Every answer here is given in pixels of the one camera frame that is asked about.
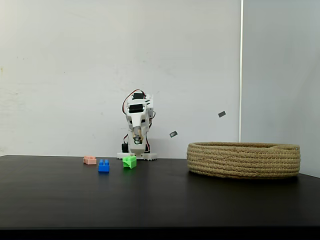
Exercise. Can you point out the pink lego block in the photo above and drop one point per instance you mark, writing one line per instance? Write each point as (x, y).
(90, 160)

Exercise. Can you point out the blue lego block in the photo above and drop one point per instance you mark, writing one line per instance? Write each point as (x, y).
(104, 167)

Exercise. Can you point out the grey tape piece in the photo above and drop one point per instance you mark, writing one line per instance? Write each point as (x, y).
(222, 114)
(173, 134)

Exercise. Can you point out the white vertical corner strip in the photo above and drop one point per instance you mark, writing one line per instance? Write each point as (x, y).
(241, 75)

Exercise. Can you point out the green lego block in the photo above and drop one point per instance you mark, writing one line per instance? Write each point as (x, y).
(130, 162)

